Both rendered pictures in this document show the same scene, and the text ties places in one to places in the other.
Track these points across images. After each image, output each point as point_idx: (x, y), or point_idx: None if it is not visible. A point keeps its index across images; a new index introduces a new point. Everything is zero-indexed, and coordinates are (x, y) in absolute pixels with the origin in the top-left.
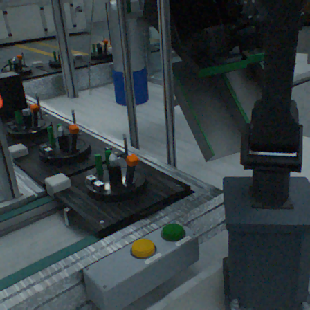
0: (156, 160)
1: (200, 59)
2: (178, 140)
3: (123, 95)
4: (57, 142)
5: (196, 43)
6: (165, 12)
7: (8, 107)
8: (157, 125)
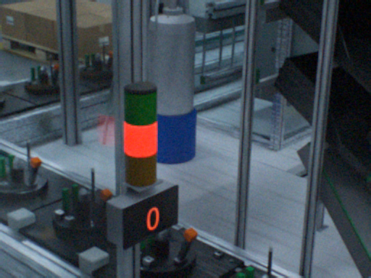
0: (288, 272)
1: (359, 153)
2: (272, 228)
3: (164, 149)
4: (147, 245)
5: (348, 130)
6: (324, 100)
7: (162, 225)
8: (230, 201)
